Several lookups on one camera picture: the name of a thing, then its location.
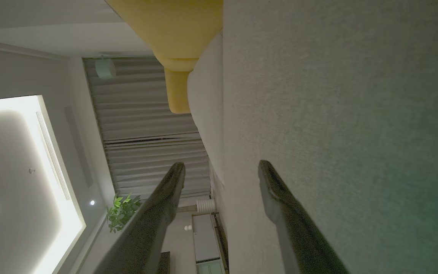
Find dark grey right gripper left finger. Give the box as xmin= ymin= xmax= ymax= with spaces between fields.
xmin=94 ymin=162 xmax=186 ymax=274

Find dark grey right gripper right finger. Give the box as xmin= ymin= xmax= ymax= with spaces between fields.
xmin=258 ymin=160 xmax=351 ymax=274

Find green potted plant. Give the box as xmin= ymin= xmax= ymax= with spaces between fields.
xmin=106 ymin=193 xmax=142 ymax=233

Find white cabinet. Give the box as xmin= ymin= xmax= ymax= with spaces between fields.
xmin=192 ymin=213 xmax=227 ymax=274

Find white ribbed vase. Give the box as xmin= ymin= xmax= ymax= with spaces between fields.
xmin=196 ymin=199 xmax=216 ymax=213

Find grey pleated curtain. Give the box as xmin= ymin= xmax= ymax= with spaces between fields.
xmin=83 ymin=57 xmax=211 ymax=198

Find grey sofa seat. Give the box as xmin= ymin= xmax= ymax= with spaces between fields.
xmin=223 ymin=0 xmax=438 ymax=274

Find grey sofa cushion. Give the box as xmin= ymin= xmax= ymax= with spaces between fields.
xmin=187 ymin=32 xmax=227 ymax=274

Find round pale pendant lamp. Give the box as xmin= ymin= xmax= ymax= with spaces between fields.
xmin=95 ymin=57 xmax=117 ymax=80

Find yellow cushion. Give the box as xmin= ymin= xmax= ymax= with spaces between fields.
xmin=105 ymin=0 xmax=223 ymax=114

